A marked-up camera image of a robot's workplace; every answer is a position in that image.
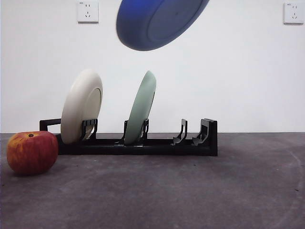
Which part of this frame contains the blue plate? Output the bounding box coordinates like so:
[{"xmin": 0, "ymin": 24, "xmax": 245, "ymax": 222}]
[{"xmin": 116, "ymin": 0, "xmax": 210, "ymax": 52}]

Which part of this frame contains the white wall power socket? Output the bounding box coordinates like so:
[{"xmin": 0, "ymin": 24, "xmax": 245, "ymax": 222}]
[
  {"xmin": 77, "ymin": 1, "xmax": 99, "ymax": 24},
  {"xmin": 283, "ymin": 2, "xmax": 305, "ymax": 25}
]

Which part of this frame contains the black plate rack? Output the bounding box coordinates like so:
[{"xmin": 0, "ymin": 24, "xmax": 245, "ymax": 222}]
[{"xmin": 39, "ymin": 118, "xmax": 218, "ymax": 157}]

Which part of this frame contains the cream white plate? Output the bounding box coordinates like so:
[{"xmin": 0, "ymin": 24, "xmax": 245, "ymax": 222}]
[{"xmin": 61, "ymin": 69, "xmax": 103, "ymax": 145}]

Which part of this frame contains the red yellow apple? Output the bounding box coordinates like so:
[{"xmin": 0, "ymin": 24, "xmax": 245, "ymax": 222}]
[{"xmin": 6, "ymin": 131, "xmax": 59, "ymax": 177}]

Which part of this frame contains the pale green plate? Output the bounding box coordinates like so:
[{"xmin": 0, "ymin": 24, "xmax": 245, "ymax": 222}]
[{"xmin": 125, "ymin": 70, "xmax": 157, "ymax": 145}]

